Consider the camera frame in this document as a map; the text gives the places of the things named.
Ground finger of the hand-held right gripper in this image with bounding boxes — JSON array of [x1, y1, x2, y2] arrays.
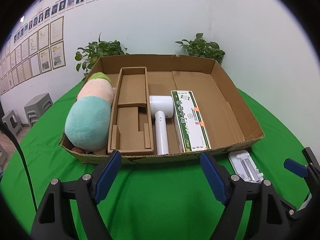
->
[[284, 158, 319, 198], [302, 147, 320, 171]]

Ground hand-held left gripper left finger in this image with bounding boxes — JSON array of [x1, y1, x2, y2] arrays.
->
[[30, 150, 122, 240]]

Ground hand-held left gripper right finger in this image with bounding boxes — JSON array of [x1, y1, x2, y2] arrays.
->
[[200, 152, 292, 240]]

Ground white plastic tray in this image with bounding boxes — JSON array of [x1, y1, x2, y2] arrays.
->
[[228, 150, 264, 183]]

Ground narrow cardboard tray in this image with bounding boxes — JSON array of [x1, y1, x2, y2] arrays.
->
[[107, 67, 154, 155]]

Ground green and white carton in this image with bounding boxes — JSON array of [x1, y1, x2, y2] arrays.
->
[[171, 89, 212, 153]]

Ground pastel plush toy green top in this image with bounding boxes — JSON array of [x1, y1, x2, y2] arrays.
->
[[64, 72, 116, 155]]

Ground white hair dryer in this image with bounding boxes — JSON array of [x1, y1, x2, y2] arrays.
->
[[149, 95, 175, 155]]

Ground large shallow cardboard box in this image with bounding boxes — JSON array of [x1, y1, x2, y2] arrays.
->
[[58, 54, 265, 165]]

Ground green tablecloth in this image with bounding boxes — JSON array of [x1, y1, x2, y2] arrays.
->
[[0, 80, 313, 240]]

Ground stack of grey stools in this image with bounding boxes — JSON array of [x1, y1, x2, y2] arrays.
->
[[24, 93, 54, 127]]

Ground single grey stool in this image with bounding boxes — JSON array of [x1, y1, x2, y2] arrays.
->
[[2, 110, 23, 138]]

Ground large potted green plant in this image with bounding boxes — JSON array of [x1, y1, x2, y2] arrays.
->
[[75, 32, 130, 77]]

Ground small potted green plant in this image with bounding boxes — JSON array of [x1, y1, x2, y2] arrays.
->
[[175, 33, 225, 64]]

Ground black cable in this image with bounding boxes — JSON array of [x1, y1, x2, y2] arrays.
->
[[0, 122, 38, 210]]

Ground wall of framed certificates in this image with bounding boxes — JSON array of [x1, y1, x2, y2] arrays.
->
[[0, 16, 66, 95]]

